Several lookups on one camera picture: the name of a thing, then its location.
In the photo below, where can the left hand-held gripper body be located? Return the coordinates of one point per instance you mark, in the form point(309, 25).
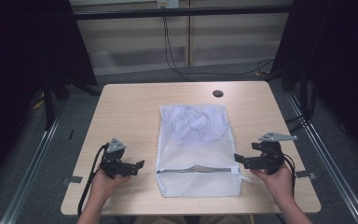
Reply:
point(115, 155)

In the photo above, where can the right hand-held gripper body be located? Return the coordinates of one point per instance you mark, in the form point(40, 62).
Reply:
point(270, 155)

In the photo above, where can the white mesh laundry bag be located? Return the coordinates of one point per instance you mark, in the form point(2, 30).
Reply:
point(195, 183)

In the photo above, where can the person's left hand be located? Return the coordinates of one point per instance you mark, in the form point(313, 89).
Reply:
point(105, 185)

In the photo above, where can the person's right hand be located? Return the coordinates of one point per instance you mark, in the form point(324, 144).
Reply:
point(276, 185)

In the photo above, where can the grey tape piece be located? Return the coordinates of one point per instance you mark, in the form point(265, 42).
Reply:
point(73, 179)
point(305, 174)

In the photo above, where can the white crumpled garment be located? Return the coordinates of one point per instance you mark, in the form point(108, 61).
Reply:
point(195, 123)

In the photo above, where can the black metal stand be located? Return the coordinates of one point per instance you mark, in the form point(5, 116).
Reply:
point(304, 84)
point(48, 105)

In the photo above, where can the yellow floor object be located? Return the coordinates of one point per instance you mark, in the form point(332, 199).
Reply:
point(38, 104)

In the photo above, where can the black curtain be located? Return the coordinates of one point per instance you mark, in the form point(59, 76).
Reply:
point(345, 62)
point(15, 62)

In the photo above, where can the black horizontal bar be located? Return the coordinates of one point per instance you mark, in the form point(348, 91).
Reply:
point(180, 12)

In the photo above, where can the aluminium floor rail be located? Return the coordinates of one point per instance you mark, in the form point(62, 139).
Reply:
point(28, 177)
point(332, 174)

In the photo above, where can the white wall outlet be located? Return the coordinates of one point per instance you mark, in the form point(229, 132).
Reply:
point(167, 3)

